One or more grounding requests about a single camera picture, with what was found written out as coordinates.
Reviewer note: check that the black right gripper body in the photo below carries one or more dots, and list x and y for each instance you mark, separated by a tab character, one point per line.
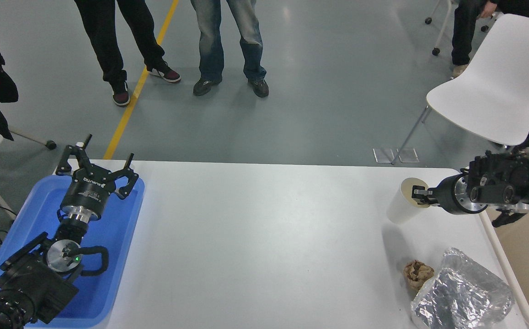
448	196

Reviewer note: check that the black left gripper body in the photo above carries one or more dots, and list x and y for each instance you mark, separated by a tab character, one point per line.
87	194

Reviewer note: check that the white paper cup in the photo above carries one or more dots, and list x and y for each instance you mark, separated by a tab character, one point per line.
399	208

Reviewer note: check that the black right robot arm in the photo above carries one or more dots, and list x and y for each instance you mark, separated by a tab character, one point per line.
511	183

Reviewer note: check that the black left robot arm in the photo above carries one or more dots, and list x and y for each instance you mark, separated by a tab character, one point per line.
31	285

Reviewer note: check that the person's hand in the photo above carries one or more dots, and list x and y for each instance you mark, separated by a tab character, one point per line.
488	8

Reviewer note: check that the grey chair with caster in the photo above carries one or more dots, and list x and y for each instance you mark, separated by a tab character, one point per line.
51	145

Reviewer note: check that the square floor plate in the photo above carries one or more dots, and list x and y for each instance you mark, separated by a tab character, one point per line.
383	155
408	155

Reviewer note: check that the blue plastic tray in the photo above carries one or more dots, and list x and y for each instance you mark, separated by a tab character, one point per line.
118	237

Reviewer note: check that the crumpled tan paper ball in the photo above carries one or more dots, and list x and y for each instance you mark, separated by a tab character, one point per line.
417	274

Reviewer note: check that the crumpled silver foil tray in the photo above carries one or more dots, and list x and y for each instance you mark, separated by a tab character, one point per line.
461	294

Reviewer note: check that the person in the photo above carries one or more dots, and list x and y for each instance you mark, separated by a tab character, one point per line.
211	41
106	41
463	32

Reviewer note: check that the white plastic chair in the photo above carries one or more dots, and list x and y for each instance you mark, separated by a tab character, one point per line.
497	82

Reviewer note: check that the office chair with casters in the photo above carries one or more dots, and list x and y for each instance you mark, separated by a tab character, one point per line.
436	51

